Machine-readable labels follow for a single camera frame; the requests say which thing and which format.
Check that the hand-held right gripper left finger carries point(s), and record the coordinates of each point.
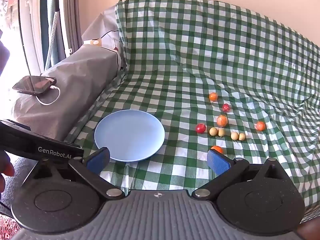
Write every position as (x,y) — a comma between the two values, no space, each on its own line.
(98,159)

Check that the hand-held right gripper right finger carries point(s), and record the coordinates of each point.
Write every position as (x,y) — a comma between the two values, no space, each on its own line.
(218,162)

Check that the red ball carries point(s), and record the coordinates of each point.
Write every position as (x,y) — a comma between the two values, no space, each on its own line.
(200,128)

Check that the light blue plate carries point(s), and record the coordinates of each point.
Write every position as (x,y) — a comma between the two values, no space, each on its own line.
(130,135)

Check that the small red apple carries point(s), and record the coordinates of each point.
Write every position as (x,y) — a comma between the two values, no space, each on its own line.
(226,107)

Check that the black smartphone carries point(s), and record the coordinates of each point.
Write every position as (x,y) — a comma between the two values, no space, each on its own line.
(33,84)

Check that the grey sofa cover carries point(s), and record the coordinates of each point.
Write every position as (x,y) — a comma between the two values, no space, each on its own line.
(82,80)

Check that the red patterned rug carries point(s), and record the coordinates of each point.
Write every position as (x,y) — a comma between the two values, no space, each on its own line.
(6,227)

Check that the green white checked cloth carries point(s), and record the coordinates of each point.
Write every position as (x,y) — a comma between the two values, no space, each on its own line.
(175,67)

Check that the grey striped pole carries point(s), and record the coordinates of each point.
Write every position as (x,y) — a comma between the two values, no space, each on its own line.
(53,30)

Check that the white sliding door frame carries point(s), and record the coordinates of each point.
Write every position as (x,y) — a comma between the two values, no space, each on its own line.
(71,17)

